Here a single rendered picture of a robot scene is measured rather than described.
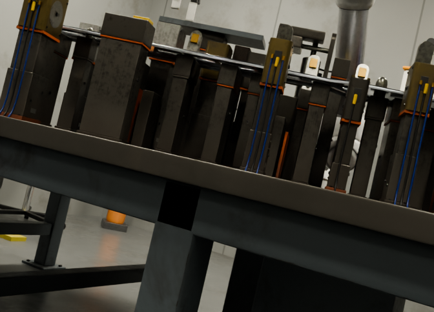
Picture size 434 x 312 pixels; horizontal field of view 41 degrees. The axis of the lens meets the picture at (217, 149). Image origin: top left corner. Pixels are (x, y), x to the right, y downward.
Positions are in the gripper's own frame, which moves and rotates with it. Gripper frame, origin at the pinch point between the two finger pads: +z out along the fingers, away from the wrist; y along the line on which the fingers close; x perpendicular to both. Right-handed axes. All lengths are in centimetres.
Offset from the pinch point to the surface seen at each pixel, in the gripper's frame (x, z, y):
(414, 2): 60, -110, -276
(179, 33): 10.0, 12.4, 19.6
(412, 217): 89, 52, 107
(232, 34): 21.4, 6.2, 3.4
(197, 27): 9.2, 6.1, 5.6
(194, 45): 15.3, 15.3, 18.5
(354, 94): 71, 26, 43
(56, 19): -10, 22, 55
